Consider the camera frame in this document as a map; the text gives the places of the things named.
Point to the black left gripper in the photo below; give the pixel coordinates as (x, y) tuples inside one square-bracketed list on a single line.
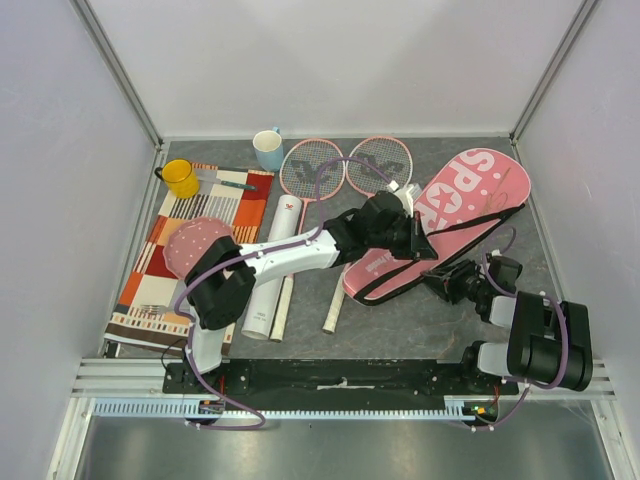
[(417, 244)]

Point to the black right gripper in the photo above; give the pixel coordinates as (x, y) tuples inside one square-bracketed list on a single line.
[(447, 281)]

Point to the pink sport racket bag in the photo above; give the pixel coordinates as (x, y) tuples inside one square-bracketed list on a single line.
[(473, 194)]

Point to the pink badminton racket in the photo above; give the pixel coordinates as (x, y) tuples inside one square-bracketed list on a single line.
[(299, 172), (386, 154)]

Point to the white shuttlecock tube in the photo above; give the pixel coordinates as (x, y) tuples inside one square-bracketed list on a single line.
[(262, 305)]

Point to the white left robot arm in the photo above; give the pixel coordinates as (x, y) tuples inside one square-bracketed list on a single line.
[(220, 283)]

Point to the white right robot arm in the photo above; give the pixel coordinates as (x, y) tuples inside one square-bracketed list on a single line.
[(549, 342)]

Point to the light blue mug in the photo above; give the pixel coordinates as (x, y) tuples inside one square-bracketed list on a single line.
[(268, 148)]

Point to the pink dotted plate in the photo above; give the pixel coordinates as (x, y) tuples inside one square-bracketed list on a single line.
[(188, 244)]

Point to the yellow enamel mug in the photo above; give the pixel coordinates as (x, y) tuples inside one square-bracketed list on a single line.
[(180, 178)]

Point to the metal fork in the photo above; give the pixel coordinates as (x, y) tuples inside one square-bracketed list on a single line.
[(154, 310)]

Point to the colourful patchwork placemat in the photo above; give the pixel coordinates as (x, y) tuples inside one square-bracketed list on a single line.
[(151, 283)]

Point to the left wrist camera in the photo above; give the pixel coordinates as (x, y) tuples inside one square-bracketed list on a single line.
[(407, 194)]

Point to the white slotted cable duct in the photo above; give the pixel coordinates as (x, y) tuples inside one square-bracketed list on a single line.
[(196, 409)]

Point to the aluminium frame post right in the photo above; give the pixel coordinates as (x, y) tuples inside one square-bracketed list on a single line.
[(561, 53)]

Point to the aluminium frame post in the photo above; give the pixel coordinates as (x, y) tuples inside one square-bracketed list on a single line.
[(104, 46), (561, 53)]

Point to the aluminium frame post left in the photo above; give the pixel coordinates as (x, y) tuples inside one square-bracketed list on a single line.
[(104, 46)]

